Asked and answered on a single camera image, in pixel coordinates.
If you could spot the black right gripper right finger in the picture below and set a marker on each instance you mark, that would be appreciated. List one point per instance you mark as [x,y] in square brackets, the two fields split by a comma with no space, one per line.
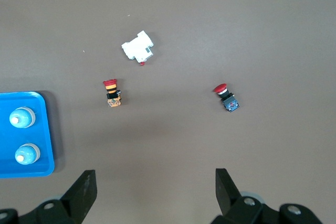
[228,195]

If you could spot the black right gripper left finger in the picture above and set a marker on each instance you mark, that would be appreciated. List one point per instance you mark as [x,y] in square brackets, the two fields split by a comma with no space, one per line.
[78,195]

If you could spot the light blue dome bell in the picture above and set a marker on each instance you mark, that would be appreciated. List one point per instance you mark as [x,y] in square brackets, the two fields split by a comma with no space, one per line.
[22,119]
[27,154]

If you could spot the blue plastic tray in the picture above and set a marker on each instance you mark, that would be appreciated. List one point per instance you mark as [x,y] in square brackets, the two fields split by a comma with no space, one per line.
[43,129]

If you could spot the red mushroom push button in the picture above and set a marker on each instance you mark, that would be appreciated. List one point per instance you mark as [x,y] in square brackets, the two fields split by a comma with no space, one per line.
[227,98]

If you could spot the orange emergency stop button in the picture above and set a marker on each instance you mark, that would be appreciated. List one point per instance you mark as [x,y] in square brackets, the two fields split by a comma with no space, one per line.
[113,94]

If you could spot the white circuit breaker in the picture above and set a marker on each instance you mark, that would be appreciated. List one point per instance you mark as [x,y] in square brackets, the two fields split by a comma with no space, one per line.
[137,47]

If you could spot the brown table cover mat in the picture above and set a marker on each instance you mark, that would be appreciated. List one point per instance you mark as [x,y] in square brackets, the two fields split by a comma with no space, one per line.
[183,11]

